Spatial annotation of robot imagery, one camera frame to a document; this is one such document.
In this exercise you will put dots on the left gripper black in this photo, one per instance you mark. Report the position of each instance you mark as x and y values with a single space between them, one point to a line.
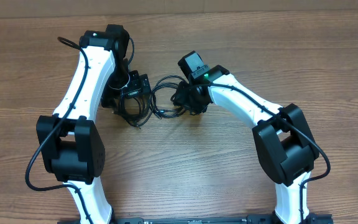
140 84

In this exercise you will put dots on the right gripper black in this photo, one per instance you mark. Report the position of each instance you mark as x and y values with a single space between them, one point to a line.
182 98

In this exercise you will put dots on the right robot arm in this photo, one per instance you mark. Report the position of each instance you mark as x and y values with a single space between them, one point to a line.
283 140

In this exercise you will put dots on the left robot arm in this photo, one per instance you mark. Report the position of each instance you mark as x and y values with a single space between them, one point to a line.
70 145

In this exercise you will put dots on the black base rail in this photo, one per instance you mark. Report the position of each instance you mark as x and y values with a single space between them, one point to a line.
312 218

